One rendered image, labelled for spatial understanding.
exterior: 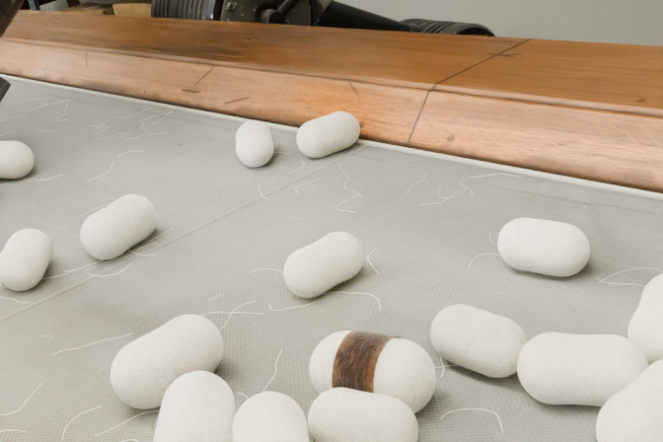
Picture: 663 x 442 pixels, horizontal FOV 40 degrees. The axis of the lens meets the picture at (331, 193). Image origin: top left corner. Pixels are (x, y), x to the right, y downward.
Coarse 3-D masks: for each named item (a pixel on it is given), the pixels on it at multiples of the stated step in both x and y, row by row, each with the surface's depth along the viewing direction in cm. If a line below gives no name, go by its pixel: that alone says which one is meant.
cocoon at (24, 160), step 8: (0, 144) 51; (8, 144) 50; (16, 144) 50; (24, 144) 51; (0, 152) 50; (8, 152) 50; (16, 152) 50; (24, 152) 50; (32, 152) 51; (0, 160) 50; (8, 160) 50; (16, 160) 50; (24, 160) 50; (32, 160) 51; (0, 168) 50; (8, 168) 50; (16, 168) 50; (24, 168) 51; (32, 168) 51; (0, 176) 51; (8, 176) 51; (16, 176) 51; (24, 176) 51
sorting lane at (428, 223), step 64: (0, 128) 62; (64, 128) 60; (128, 128) 57; (192, 128) 55; (0, 192) 50; (64, 192) 48; (128, 192) 46; (192, 192) 45; (256, 192) 43; (320, 192) 42; (384, 192) 40; (448, 192) 39; (512, 192) 38; (576, 192) 37; (640, 192) 36; (64, 256) 40; (128, 256) 39; (192, 256) 38; (256, 256) 37; (384, 256) 35; (448, 256) 34; (640, 256) 31; (0, 320) 35; (64, 320) 34; (128, 320) 34; (256, 320) 32; (320, 320) 31; (384, 320) 30; (512, 320) 29; (576, 320) 28; (0, 384) 31; (64, 384) 30; (256, 384) 28; (448, 384) 26; (512, 384) 26
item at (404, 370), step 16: (336, 336) 26; (320, 352) 26; (384, 352) 25; (400, 352) 25; (416, 352) 25; (320, 368) 25; (384, 368) 24; (400, 368) 24; (416, 368) 24; (432, 368) 25; (320, 384) 25; (384, 384) 24; (400, 384) 24; (416, 384) 24; (432, 384) 25; (400, 400) 24; (416, 400) 24
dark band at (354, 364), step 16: (352, 336) 26; (368, 336) 25; (384, 336) 25; (336, 352) 25; (352, 352) 25; (368, 352) 25; (336, 368) 25; (352, 368) 25; (368, 368) 25; (336, 384) 25; (352, 384) 25; (368, 384) 25
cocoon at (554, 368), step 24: (552, 336) 24; (576, 336) 24; (600, 336) 24; (528, 360) 24; (552, 360) 24; (576, 360) 24; (600, 360) 23; (624, 360) 23; (528, 384) 24; (552, 384) 24; (576, 384) 24; (600, 384) 23; (624, 384) 23
